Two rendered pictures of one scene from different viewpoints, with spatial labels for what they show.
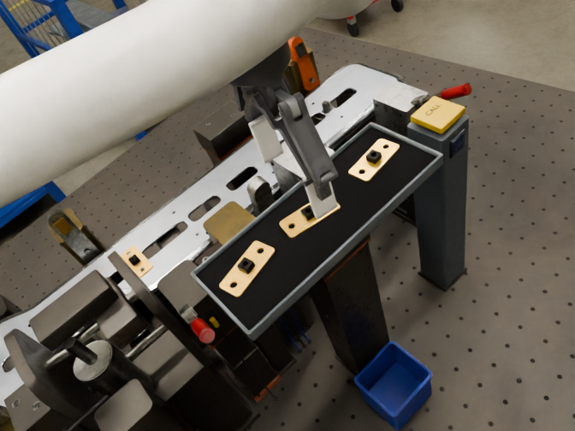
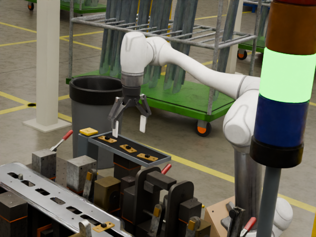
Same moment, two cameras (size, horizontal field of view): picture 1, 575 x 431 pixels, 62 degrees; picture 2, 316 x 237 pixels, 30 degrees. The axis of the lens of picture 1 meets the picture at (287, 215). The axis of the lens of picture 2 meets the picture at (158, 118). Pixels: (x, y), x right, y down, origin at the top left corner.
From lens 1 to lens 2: 2.51 m
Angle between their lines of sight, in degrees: 91
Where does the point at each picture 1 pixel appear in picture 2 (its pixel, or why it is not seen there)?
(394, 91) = (40, 153)
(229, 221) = (106, 181)
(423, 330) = not seen: hidden behind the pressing
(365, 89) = (12, 169)
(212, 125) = (13, 201)
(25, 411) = (193, 202)
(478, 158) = not seen: hidden behind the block
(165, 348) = (148, 225)
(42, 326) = (170, 180)
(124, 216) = not seen: outside the picture
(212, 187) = (59, 208)
